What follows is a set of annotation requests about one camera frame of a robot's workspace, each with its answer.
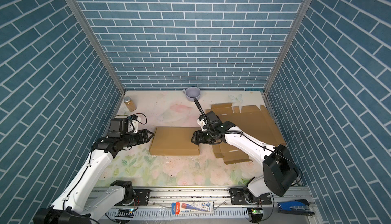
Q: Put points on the blue black stapler tool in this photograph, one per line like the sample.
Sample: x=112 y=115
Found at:
x=297 y=207

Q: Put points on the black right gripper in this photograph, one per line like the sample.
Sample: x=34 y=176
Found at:
x=198 y=138

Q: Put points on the aluminium front rail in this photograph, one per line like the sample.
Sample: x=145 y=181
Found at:
x=161 y=199

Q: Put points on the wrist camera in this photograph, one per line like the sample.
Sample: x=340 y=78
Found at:
x=133 y=124
x=209 y=121

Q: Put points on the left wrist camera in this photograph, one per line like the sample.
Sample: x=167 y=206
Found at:
x=133 y=124

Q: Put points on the aluminium corner post right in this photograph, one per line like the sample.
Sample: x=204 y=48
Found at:
x=289 y=39

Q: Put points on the blue red white packet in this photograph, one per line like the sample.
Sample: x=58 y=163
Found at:
x=198 y=207

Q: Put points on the aluminium corner post left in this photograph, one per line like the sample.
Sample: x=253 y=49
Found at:
x=81 y=19

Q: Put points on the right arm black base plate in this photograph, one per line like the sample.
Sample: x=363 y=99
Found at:
x=242 y=196

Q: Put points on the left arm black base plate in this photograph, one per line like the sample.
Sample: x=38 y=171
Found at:
x=139 y=197

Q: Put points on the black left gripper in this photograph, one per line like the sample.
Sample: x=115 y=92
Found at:
x=143 y=136

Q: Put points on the lavender ceramic mug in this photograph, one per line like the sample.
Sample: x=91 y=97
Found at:
x=191 y=93

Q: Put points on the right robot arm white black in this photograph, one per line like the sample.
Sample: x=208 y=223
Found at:
x=279 y=170

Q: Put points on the aluminium corner post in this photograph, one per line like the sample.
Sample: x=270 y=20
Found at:
x=289 y=39
x=81 y=19

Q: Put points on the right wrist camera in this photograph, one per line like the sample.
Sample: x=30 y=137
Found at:
x=209 y=121

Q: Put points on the brown cardboard box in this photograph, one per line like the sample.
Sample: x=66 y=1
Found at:
x=174 y=141
x=253 y=120

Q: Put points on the glass spice jar silver lid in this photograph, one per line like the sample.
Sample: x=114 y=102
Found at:
x=129 y=103

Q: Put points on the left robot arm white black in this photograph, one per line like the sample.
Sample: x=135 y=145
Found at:
x=71 y=206

